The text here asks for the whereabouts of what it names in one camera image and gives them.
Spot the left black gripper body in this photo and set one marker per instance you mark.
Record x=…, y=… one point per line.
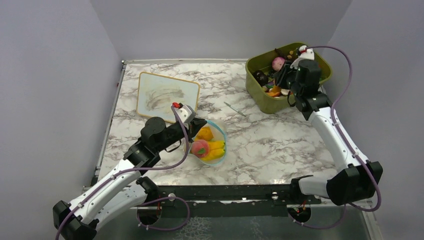
x=175, y=134

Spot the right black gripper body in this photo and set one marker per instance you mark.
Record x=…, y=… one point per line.
x=286, y=79

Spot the yellow orange mango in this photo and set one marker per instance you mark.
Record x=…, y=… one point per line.
x=205, y=133

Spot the pink peach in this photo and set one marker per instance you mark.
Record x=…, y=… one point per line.
x=200, y=148

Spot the clear zip top bag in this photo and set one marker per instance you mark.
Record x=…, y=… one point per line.
x=218, y=130

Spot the yellow banana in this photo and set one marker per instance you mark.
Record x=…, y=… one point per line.
x=216, y=145
x=214, y=154

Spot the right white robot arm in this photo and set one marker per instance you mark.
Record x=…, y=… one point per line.
x=357, y=178

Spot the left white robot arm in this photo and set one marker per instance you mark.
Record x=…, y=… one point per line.
x=123, y=187

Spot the white mushroom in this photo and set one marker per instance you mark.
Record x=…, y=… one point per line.
x=285, y=92

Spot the orange carrot slice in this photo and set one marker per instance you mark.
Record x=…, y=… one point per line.
x=274, y=92

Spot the pink purple onion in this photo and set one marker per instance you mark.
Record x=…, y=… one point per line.
x=278, y=63

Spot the olive green plastic bin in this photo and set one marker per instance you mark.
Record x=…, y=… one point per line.
x=263, y=62

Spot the dark plum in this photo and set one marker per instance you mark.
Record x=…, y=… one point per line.
x=261, y=77

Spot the green white pen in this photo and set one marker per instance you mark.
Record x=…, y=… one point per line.
x=234, y=109

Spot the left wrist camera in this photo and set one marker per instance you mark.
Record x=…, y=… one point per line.
x=183, y=113

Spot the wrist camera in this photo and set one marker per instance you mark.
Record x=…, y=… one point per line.
x=183, y=113
x=303, y=53

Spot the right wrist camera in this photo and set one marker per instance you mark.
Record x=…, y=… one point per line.
x=303, y=53

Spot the small whiteboard yellow frame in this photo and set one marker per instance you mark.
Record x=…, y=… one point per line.
x=156, y=93

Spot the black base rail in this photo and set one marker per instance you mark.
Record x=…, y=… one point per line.
x=215, y=201

